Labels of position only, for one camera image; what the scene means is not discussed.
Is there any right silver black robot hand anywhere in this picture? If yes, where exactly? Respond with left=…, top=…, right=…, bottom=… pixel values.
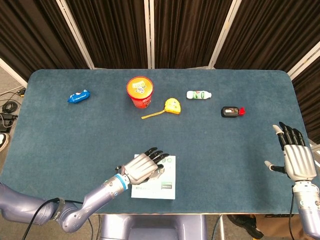
left=264, top=121, right=318, bottom=181

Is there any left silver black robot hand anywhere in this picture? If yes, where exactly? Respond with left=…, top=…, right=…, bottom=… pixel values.
left=117, top=146, right=170, bottom=185

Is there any white Philips speaker box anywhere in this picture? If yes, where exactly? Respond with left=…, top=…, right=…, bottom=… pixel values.
left=130, top=154, right=177, bottom=200

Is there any black pleated curtain panel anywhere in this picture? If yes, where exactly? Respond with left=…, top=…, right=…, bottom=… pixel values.
left=291, top=62, right=320, bottom=145
left=65, top=0, right=151, bottom=70
left=216, top=0, right=320, bottom=73
left=154, top=0, right=233, bottom=70
left=0, top=0, right=90, bottom=82

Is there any silver robot torso base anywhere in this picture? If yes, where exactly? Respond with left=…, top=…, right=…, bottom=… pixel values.
left=99, top=214, right=208, bottom=240

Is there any blue felt table cover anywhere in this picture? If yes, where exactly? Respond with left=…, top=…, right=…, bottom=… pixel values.
left=0, top=68, right=320, bottom=216

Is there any yellow tape measure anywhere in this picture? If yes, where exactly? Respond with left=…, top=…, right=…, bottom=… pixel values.
left=141, top=97, right=182, bottom=120

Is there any red instant noodle cup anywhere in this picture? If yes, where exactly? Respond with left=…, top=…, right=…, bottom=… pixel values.
left=126, top=76, right=154, bottom=110

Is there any black sandal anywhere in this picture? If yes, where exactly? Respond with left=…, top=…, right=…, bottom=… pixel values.
left=227, top=214, right=265, bottom=240

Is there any black bottle with red cap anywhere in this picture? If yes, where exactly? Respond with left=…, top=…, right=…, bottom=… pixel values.
left=220, top=106, right=246, bottom=118

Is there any white green plastic bottle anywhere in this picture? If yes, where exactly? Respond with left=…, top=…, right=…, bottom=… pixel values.
left=186, top=90, right=213, bottom=100

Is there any blue snack packet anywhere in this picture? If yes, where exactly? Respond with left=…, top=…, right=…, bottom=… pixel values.
left=66, top=89, right=91, bottom=105

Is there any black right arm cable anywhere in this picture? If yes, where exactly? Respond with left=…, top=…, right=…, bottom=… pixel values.
left=287, top=184, right=298, bottom=240

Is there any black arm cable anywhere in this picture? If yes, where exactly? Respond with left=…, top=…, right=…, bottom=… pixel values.
left=23, top=198, right=84, bottom=240
left=287, top=184, right=298, bottom=240

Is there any white partition frame post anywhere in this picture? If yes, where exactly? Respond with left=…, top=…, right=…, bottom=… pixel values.
left=287, top=41, right=320, bottom=81
left=208, top=0, right=241, bottom=70
left=55, top=0, right=95, bottom=70
left=143, top=0, right=156, bottom=70
left=0, top=57, right=28, bottom=88

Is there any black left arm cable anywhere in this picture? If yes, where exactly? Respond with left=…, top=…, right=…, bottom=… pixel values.
left=23, top=198, right=84, bottom=240

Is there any black floor cable bundle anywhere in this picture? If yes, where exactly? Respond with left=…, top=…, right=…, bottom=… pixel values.
left=0, top=86, right=27, bottom=133

